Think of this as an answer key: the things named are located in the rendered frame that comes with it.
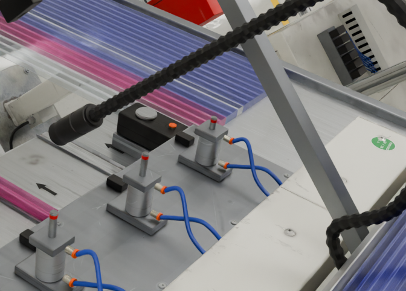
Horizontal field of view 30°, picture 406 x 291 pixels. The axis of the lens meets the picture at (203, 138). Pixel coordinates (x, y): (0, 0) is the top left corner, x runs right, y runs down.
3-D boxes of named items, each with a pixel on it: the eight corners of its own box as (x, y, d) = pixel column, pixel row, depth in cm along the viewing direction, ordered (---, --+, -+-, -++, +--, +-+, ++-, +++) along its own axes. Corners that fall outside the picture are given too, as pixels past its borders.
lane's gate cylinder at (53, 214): (46, 236, 56) (48, 211, 54) (52, 232, 56) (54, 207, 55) (52, 239, 55) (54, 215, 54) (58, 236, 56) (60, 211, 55)
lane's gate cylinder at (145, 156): (137, 175, 64) (140, 153, 63) (141, 172, 64) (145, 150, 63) (142, 178, 64) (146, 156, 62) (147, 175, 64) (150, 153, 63)
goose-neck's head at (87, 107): (42, 128, 54) (79, 107, 51) (59, 119, 55) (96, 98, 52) (54, 150, 54) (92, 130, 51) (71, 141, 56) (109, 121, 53)
